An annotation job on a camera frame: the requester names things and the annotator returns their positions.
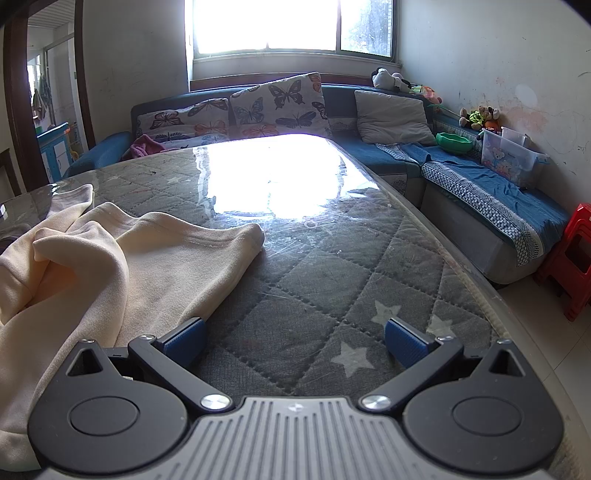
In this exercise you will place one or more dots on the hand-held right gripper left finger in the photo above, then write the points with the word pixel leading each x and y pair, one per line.
pixel 187 344

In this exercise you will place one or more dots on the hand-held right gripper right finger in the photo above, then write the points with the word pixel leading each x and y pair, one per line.
pixel 404 346

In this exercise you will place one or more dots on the cream cloth towel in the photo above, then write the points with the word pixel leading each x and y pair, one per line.
pixel 115 277

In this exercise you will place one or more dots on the hanging clothes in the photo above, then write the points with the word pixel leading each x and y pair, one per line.
pixel 39 97

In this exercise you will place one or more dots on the red plastic stool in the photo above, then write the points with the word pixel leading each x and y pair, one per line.
pixel 572 258

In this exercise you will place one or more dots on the blue sofa cover cloth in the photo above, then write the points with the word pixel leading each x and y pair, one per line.
pixel 508 184

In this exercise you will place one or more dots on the pink cloth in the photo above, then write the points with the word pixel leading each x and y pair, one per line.
pixel 145 147

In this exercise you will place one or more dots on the butterfly print cloth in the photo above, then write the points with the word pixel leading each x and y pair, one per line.
pixel 207 138

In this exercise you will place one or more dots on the green bowl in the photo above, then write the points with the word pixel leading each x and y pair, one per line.
pixel 455 143

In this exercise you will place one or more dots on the clear plastic storage box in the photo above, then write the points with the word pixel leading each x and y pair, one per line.
pixel 508 159

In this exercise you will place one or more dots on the flat butterfly print pillow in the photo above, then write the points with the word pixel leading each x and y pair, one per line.
pixel 180 120

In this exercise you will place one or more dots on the grey pillow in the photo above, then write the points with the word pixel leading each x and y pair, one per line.
pixel 392 117

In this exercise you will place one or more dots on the blue cabinet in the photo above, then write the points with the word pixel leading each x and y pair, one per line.
pixel 55 147

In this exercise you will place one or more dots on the green yellow plush toy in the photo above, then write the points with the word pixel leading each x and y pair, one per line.
pixel 473 119

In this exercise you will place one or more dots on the small clear plastic box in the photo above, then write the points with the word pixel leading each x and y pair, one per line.
pixel 512 134

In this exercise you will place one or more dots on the blue corner sofa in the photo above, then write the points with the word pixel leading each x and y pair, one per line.
pixel 344 106

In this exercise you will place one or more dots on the brown teddy bear plush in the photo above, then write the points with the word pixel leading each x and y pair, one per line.
pixel 485 111

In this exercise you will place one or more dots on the pink green toy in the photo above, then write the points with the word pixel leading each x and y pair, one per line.
pixel 429 94

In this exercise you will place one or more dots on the large butterfly print pillow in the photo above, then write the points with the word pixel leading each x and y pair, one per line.
pixel 281 106

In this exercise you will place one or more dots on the panda plush toy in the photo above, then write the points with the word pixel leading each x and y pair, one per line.
pixel 383 78

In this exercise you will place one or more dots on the window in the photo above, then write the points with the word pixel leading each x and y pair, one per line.
pixel 295 25

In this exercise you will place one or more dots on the dark wooden door frame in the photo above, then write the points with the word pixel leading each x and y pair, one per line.
pixel 18 92

